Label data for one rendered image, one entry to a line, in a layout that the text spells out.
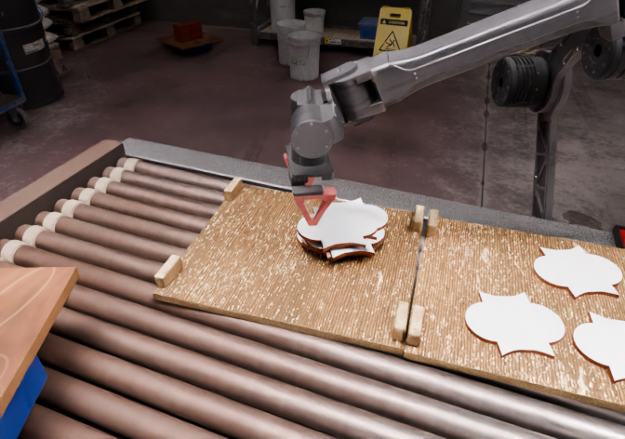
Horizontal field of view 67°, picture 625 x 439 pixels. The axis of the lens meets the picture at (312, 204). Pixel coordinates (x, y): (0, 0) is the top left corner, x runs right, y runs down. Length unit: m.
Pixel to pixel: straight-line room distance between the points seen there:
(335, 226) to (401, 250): 0.13
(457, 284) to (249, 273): 0.35
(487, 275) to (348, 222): 0.26
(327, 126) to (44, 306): 0.44
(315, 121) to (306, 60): 3.70
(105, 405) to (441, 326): 0.49
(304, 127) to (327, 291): 0.29
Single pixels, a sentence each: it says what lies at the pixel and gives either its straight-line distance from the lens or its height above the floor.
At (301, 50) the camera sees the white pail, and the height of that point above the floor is 0.27.
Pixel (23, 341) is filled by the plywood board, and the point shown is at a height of 1.04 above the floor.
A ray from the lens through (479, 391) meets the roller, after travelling 0.73.
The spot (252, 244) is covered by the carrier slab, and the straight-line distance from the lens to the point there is 0.89.
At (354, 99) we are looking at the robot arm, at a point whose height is 1.24.
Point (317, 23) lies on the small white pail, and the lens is 5.28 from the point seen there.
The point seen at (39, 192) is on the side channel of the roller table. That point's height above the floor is 0.95.
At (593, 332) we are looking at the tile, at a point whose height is 0.94.
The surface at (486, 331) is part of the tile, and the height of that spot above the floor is 0.94.
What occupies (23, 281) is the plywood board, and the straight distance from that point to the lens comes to 0.77.
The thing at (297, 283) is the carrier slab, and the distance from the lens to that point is 0.81.
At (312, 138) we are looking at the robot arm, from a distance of 0.64.
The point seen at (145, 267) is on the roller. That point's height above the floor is 0.92.
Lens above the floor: 1.50
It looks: 35 degrees down
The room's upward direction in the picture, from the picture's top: straight up
